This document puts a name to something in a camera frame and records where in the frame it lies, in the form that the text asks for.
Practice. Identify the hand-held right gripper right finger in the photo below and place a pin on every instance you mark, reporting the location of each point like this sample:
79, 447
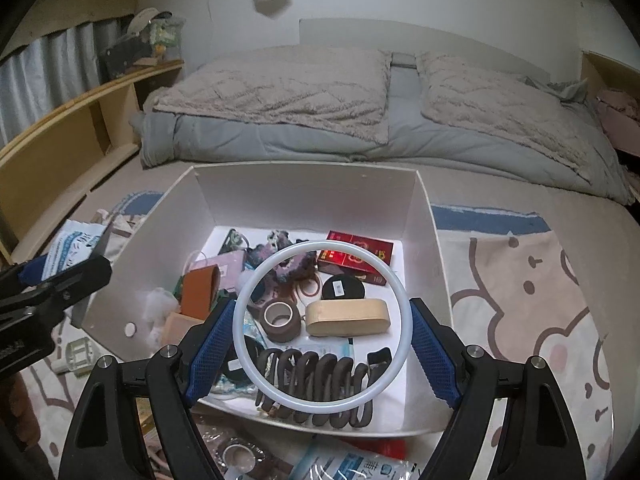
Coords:
432, 355

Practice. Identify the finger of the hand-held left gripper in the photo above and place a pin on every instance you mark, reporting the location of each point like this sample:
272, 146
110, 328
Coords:
80, 280
32, 271

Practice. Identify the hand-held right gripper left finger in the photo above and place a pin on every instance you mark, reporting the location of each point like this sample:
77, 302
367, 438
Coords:
210, 355

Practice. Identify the oval wooden box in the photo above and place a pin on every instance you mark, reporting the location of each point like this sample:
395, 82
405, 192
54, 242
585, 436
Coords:
345, 317

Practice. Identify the white shoe box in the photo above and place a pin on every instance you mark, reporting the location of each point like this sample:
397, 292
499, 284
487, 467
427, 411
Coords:
310, 195

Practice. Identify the tan box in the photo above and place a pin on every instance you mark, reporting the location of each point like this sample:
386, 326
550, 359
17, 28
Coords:
180, 330

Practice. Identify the white plastic buckle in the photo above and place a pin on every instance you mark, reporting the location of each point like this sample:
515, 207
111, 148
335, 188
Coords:
75, 355

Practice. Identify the brown leather pouch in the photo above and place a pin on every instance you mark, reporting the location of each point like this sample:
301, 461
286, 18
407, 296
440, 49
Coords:
200, 290

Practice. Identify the white cotton wad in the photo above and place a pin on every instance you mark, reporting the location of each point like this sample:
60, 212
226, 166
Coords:
157, 305

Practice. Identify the pink box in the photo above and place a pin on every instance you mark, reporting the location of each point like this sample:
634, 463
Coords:
225, 265

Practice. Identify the brown hair claw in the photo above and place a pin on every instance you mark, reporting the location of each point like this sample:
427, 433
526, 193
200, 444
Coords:
300, 375

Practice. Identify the printed blanket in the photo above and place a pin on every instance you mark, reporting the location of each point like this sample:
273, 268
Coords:
510, 300

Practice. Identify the red packet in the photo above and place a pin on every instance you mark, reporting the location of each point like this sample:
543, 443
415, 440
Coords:
390, 447

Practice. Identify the black round tin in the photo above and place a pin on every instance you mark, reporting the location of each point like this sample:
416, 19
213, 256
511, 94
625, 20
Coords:
345, 287

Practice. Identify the red box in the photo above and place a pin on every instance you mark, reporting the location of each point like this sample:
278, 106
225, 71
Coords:
360, 255

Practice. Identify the purple scrunchie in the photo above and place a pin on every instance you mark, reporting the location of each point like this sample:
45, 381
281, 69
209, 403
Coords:
295, 265

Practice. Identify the long wooden shelf unit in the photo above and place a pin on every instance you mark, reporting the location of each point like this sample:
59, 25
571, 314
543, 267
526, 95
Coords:
60, 130

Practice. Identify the grey curtain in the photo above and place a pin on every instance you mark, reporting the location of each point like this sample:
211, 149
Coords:
50, 75

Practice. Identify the black bag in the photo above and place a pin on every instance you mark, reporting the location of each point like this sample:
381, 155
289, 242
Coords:
125, 57

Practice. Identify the grey quilt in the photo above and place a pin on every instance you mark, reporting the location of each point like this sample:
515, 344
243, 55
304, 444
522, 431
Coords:
300, 140

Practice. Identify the clear box with toys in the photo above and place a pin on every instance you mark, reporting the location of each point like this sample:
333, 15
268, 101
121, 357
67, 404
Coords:
165, 37

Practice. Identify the beige quilted pillow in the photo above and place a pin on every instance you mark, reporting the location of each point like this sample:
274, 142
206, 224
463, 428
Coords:
275, 90
500, 105

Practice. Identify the brown cardboard sheet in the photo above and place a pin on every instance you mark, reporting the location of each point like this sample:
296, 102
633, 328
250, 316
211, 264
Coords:
75, 5

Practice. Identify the pink clothes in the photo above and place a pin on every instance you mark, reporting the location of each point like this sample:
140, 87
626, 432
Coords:
617, 115

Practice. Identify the white headboard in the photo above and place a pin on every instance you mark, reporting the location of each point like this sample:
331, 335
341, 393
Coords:
450, 40

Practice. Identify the small wooden shelf unit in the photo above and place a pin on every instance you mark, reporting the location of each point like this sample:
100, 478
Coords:
605, 70

